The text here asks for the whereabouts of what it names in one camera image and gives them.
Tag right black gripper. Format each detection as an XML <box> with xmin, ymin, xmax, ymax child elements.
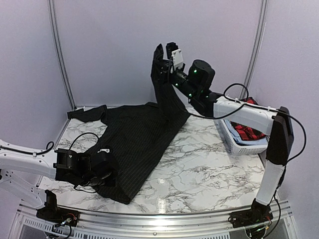
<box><xmin>155</xmin><ymin>59</ymin><xmax>199</xmax><ymax>100</ymax></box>

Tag black pinstriped long sleeve shirt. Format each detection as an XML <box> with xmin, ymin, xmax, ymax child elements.
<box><xmin>67</xmin><ymin>44</ymin><xmax>190</xmax><ymax>204</ymax></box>

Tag white plastic laundry basket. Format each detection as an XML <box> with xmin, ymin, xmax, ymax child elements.
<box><xmin>218</xmin><ymin>119</ymin><xmax>269</xmax><ymax>155</ymax></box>

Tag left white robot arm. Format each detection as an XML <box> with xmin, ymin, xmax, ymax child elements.
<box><xmin>0</xmin><ymin>141</ymin><xmax>119</xmax><ymax>226</ymax></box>

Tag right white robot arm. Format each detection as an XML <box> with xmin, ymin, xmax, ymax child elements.
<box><xmin>152</xmin><ymin>59</ymin><xmax>294</xmax><ymax>227</ymax></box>

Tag red black plaid shirt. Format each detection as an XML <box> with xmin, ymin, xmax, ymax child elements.
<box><xmin>229</xmin><ymin>97</ymin><xmax>267</xmax><ymax>142</ymax></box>

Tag light blue shirt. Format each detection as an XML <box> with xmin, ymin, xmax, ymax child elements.
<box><xmin>230</xmin><ymin>126</ymin><xmax>269</xmax><ymax>147</ymax></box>

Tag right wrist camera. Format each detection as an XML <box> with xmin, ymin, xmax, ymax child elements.
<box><xmin>166</xmin><ymin>42</ymin><xmax>185</xmax><ymax>73</ymax></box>

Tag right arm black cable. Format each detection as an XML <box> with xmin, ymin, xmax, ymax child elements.
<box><xmin>185</xmin><ymin>83</ymin><xmax>307</xmax><ymax>220</ymax></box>

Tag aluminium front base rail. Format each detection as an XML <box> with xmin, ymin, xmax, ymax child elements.
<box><xmin>7</xmin><ymin>200</ymin><xmax>301</xmax><ymax>239</ymax></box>

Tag right aluminium frame post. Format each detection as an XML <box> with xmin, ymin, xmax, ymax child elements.
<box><xmin>243</xmin><ymin>0</ymin><xmax>269</xmax><ymax>89</ymax></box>

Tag aluminium frame post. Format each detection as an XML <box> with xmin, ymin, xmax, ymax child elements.
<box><xmin>48</xmin><ymin>0</ymin><xmax>76</xmax><ymax>110</ymax></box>
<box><xmin>243</xmin><ymin>0</ymin><xmax>269</xmax><ymax>89</ymax></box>

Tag left aluminium frame post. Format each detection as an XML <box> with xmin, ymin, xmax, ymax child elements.
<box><xmin>48</xmin><ymin>0</ymin><xmax>76</xmax><ymax>110</ymax></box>

